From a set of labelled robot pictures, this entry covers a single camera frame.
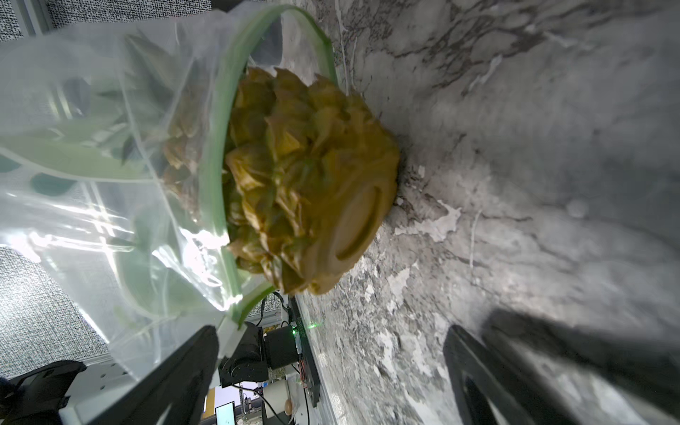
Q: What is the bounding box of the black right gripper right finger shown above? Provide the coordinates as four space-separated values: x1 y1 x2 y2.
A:
443 325 577 424

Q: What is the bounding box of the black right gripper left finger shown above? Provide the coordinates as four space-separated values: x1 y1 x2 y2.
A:
91 326 219 424

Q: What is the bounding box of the yellow toy pineapple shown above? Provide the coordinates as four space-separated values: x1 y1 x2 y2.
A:
158 66 401 296

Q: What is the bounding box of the clear zip-top bag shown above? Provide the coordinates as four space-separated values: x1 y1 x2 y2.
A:
1 1 336 379

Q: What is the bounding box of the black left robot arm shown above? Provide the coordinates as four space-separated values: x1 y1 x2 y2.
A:
91 322 283 424

